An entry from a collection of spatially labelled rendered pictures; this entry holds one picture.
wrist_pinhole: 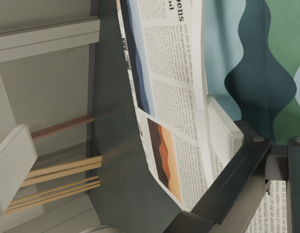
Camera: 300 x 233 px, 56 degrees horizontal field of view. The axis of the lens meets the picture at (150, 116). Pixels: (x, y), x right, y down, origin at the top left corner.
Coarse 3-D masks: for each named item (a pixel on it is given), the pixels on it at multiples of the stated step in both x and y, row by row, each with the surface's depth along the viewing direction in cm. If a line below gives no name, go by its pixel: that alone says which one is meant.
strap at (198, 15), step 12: (204, 0) 17; (192, 12) 18; (204, 12) 17; (192, 24) 18; (204, 24) 18; (192, 36) 18; (192, 48) 19; (192, 60) 19; (204, 60) 18; (192, 72) 19; (204, 72) 18; (204, 84) 19; (204, 96) 19; (204, 108) 19; (204, 120) 19; (204, 132) 20; (204, 144) 20; (204, 156) 21; (204, 168) 21
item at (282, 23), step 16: (272, 0) 15; (288, 0) 14; (272, 16) 15; (288, 16) 15; (272, 32) 16; (288, 32) 15; (272, 48) 16; (288, 48) 15; (272, 64) 16; (288, 64) 16; (272, 80) 17; (288, 80) 16; (272, 96) 17; (288, 96) 16; (272, 112) 18; (288, 112) 17; (272, 128) 18; (288, 128) 17; (272, 192) 20; (272, 208) 20
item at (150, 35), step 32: (128, 0) 31; (160, 0) 24; (128, 32) 33; (160, 32) 25; (128, 64) 37; (160, 64) 27; (160, 96) 30; (160, 128) 32; (192, 128) 25; (160, 160) 35; (192, 160) 27; (192, 192) 29
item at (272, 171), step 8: (240, 120) 18; (240, 128) 17; (248, 128) 17; (248, 136) 16; (272, 144) 15; (280, 144) 14; (272, 152) 14; (280, 152) 14; (272, 160) 14; (280, 160) 14; (272, 168) 14; (280, 168) 14; (272, 176) 14; (280, 176) 14
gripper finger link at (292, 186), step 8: (296, 136) 14; (288, 144) 13; (296, 144) 13; (288, 152) 13; (296, 152) 13; (288, 160) 12; (296, 160) 12; (288, 168) 12; (296, 168) 12; (288, 176) 12; (296, 176) 11; (288, 184) 12; (296, 184) 11; (288, 192) 11; (296, 192) 10; (288, 200) 11; (296, 200) 10; (288, 208) 11; (296, 208) 10; (288, 216) 11; (296, 216) 9; (288, 224) 11; (296, 224) 9; (288, 232) 11; (296, 232) 9
